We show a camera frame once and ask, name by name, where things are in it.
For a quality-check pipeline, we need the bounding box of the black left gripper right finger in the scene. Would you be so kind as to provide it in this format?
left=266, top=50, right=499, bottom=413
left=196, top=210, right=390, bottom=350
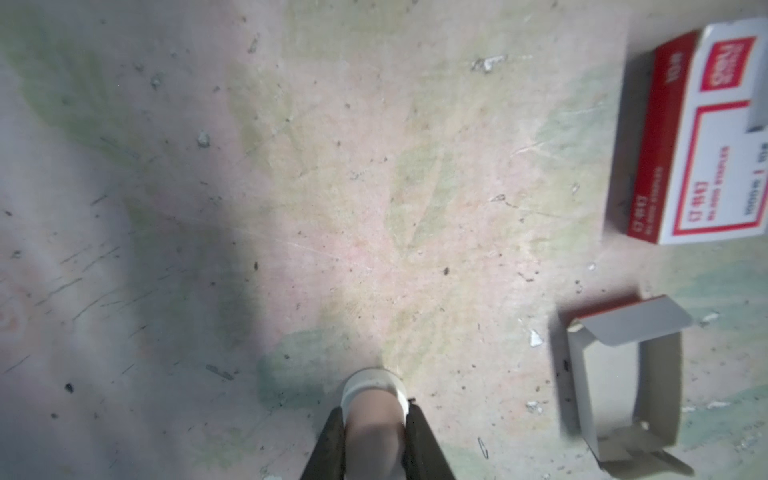
left=403, top=399, right=456, bottom=480

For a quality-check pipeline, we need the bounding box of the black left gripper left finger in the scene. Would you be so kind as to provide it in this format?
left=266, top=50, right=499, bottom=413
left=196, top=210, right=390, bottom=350
left=300, top=407, right=345, bottom=480

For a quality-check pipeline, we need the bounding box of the cardboard staple tray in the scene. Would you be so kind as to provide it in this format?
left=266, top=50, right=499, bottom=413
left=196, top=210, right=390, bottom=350
left=566, top=295, right=694, bottom=479

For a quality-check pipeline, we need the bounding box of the red staple box sleeve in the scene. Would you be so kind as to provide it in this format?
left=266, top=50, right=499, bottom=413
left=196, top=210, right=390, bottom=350
left=627, top=17, right=767, bottom=245

